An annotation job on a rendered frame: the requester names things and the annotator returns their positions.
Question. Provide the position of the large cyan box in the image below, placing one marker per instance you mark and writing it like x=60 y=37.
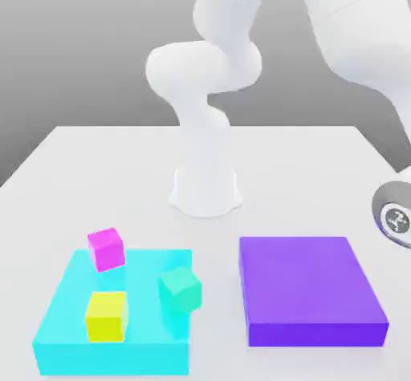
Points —
x=64 y=349

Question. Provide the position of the large purple box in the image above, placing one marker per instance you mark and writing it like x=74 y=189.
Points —
x=305 y=281

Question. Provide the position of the small yellow cube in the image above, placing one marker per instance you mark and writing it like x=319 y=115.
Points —
x=106 y=318

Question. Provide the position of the small teal cube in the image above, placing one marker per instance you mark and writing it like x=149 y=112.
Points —
x=179 y=289

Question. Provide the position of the small magenta cube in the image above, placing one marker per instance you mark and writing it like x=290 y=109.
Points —
x=106 y=250

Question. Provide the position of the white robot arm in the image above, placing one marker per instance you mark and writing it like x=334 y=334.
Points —
x=205 y=150

